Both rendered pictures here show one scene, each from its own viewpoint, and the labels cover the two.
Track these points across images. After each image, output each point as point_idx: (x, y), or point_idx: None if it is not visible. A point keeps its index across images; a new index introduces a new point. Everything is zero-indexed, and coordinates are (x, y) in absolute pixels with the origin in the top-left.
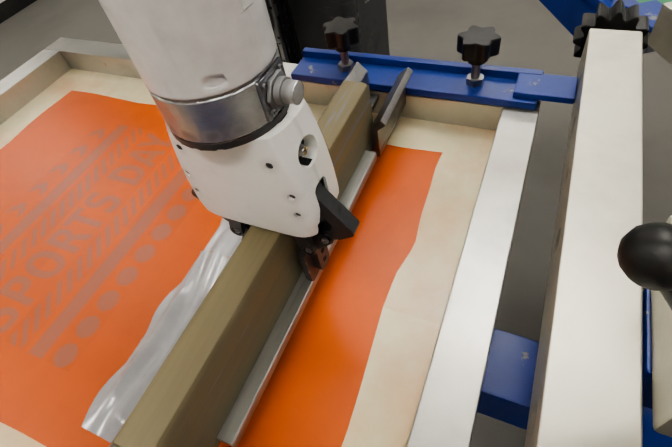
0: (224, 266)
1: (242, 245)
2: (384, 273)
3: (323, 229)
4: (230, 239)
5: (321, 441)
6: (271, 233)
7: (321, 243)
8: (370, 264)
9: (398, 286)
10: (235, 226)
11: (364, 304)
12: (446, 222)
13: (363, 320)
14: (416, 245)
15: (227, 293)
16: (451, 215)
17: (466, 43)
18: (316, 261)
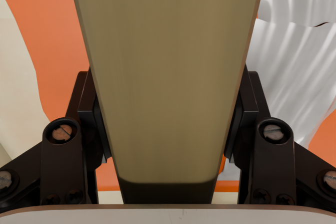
0: (326, 5)
1: (205, 144)
2: (50, 64)
3: (12, 207)
4: (326, 53)
5: None
6: (137, 180)
7: (26, 162)
8: (77, 71)
9: (18, 53)
10: (273, 152)
11: (44, 13)
12: (26, 136)
13: None
14: (38, 106)
15: None
16: (27, 143)
17: None
18: (79, 92)
